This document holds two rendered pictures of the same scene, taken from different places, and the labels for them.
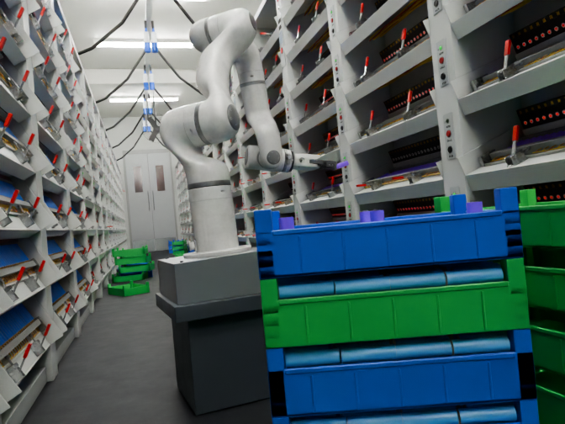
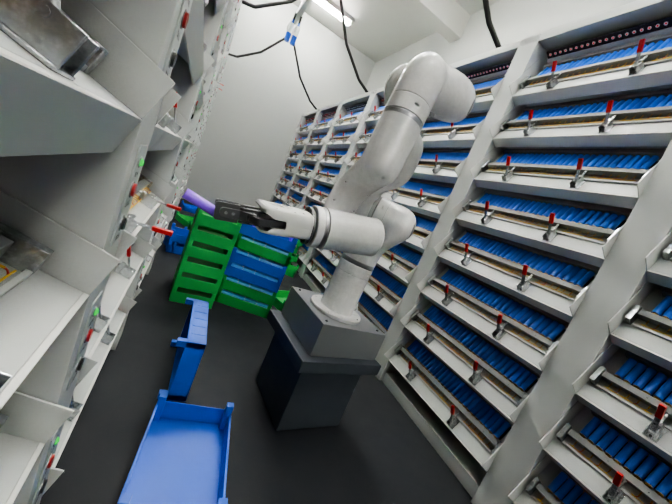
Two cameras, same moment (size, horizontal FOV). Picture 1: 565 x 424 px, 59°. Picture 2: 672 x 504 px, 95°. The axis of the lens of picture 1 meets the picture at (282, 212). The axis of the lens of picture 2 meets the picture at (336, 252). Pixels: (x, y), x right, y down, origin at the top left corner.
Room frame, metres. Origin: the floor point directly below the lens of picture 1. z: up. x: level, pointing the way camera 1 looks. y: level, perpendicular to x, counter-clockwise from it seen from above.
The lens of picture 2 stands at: (2.40, -0.10, 0.73)
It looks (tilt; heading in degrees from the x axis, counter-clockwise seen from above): 8 degrees down; 168
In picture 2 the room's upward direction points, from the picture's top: 23 degrees clockwise
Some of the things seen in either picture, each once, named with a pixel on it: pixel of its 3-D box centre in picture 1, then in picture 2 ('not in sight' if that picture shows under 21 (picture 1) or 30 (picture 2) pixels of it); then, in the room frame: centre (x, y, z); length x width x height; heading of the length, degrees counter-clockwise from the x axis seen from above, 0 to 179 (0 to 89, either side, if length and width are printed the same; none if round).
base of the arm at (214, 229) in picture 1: (213, 220); (346, 286); (1.39, 0.19, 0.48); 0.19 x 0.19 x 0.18
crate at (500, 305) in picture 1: (380, 290); (266, 246); (0.67, -0.12, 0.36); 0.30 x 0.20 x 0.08; 87
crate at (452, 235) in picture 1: (374, 230); (271, 233); (0.67, -0.12, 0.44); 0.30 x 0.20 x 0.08; 87
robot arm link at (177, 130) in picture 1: (194, 147); (380, 235); (1.40, 0.23, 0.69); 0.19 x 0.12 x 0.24; 67
